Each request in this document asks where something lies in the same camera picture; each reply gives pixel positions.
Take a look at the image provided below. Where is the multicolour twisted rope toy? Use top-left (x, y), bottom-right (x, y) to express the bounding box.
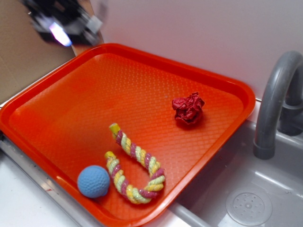
top-left (104, 123), bottom-right (166, 205)

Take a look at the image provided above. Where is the grey toy sink basin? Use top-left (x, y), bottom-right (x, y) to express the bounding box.
top-left (170, 122), bottom-right (303, 227)

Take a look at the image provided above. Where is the brown cardboard panel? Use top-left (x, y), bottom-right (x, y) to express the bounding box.
top-left (0, 0), bottom-right (89, 103)

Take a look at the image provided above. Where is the blue dimpled rubber ball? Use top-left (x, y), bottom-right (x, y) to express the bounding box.
top-left (77, 166), bottom-right (110, 199)

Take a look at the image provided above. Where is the grey toy sink faucet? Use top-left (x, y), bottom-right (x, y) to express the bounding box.
top-left (253, 51), bottom-right (303, 160)

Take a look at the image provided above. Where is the crumpled red paper ball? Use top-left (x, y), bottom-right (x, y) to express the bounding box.
top-left (172, 92), bottom-right (205, 125)

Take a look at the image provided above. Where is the red plastic tray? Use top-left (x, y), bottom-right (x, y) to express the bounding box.
top-left (0, 44), bottom-right (255, 227)

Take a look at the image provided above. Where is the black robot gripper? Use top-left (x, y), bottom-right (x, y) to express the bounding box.
top-left (21, 0), bottom-right (107, 46)

